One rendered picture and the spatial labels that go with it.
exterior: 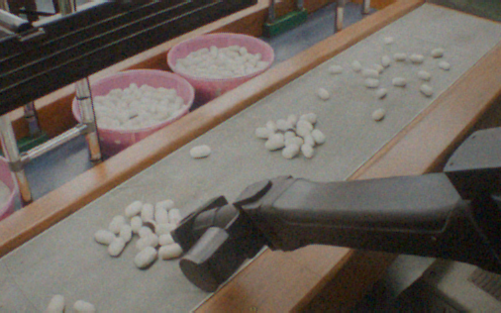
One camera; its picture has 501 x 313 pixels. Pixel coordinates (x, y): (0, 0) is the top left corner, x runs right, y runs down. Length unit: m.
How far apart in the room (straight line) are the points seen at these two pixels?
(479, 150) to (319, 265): 0.50
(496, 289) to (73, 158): 0.95
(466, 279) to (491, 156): 0.94
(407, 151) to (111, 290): 0.59
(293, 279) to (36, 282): 0.38
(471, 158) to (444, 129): 0.82
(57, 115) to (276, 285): 0.70
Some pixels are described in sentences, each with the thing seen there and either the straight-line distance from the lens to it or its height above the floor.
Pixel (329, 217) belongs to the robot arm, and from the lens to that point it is 0.48.
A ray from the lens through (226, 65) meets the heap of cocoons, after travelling 1.39.
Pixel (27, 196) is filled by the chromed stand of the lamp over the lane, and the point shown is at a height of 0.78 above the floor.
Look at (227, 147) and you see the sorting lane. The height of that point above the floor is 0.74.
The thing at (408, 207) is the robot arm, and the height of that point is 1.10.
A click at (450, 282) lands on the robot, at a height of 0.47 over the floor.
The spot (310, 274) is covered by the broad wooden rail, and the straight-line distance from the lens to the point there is 0.79.
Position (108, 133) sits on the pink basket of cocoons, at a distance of 1.11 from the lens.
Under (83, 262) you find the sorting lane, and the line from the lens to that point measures 0.87.
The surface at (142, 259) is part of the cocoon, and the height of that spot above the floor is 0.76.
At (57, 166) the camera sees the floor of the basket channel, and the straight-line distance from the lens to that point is 1.19.
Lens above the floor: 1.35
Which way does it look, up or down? 36 degrees down
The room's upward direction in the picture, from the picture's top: straight up
